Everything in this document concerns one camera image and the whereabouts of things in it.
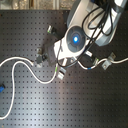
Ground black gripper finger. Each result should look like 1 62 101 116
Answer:
35 55 45 65

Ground white cable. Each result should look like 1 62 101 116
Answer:
0 56 64 120

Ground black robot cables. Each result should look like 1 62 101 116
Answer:
57 0 128 68

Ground blue connector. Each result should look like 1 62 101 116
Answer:
0 85 5 93

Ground metal cable clip left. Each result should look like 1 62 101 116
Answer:
37 47 43 54

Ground metal cable clip far right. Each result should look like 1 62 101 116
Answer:
102 52 116 70

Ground white cable right segment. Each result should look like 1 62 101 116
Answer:
78 57 128 71

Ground metal cable clip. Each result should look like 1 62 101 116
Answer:
57 67 66 80
102 52 116 70
37 47 43 54
83 50 100 64
47 25 56 35

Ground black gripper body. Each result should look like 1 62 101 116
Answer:
40 37 60 68

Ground metal cable clip top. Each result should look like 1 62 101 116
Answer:
47 25 56 35

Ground metal cable clip bottom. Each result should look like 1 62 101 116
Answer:
57 67 66 80

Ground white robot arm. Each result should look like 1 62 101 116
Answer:
47 0 127 68

